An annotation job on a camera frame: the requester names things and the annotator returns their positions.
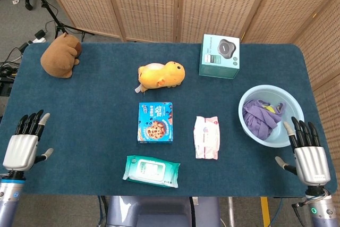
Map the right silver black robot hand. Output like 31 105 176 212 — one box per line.
275 116 332 195

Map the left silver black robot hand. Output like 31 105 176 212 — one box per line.
2 109 54 180

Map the purple cloth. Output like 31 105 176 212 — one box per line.
242 98 286 140

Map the light blue plastic basin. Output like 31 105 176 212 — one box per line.
238 85 305 148

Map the blue cookie box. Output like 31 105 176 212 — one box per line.
137 102 174 145

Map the teal product box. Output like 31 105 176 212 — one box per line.
198 33 241 80

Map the silver metal table leg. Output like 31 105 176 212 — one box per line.
227 196 236 227

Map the brown capybara plush toy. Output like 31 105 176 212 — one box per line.
40 32 82 79

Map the pink wet wipes pack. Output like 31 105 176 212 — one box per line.
193 115 220 160

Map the green wet wipes pack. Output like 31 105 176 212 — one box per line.
122 155 181 189

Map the black tripod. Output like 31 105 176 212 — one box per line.
15 0 95 42

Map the grey-blue robot torso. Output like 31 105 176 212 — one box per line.
106 196 221 227

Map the yellow capybara plush toy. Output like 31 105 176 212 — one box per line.
134 61 186 95

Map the wicker folding screen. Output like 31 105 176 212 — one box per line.
38 0 340 201

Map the black floor cable bundle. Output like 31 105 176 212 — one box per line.
0 46 24 97

